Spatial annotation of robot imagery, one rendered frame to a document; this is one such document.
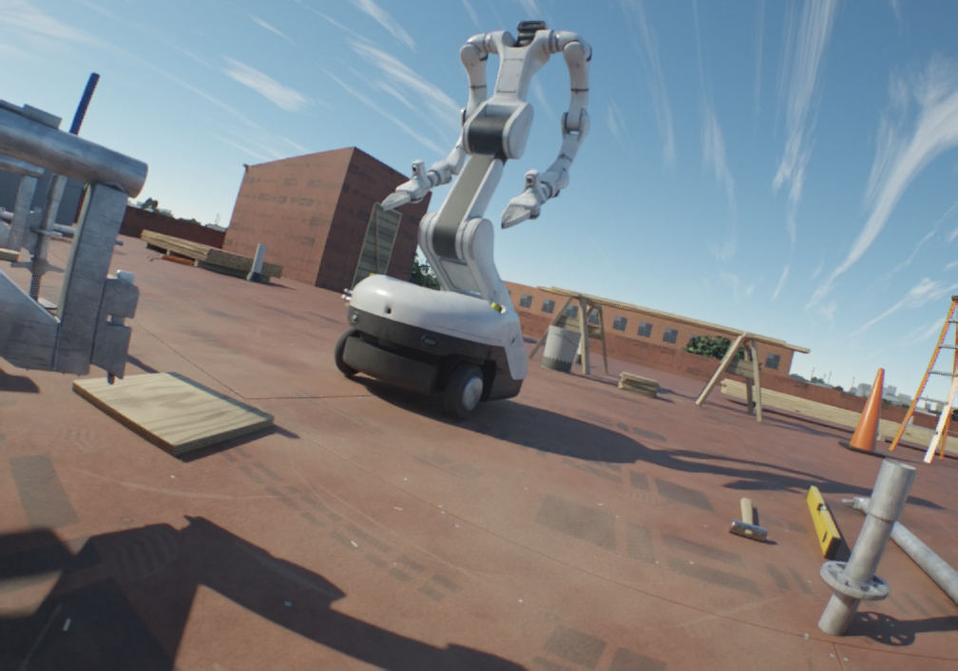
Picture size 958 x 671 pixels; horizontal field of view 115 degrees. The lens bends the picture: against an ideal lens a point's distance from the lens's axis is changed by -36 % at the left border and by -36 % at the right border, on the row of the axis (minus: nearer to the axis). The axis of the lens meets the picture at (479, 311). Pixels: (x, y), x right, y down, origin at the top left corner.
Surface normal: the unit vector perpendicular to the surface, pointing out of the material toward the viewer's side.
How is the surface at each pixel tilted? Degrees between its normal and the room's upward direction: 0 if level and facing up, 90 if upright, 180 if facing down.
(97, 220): 90
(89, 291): 90
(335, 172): 90
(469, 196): 70
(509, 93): 96
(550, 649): 0
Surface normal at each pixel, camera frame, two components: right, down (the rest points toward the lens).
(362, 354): -0.58, -0.15
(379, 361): -0.37, -0.11
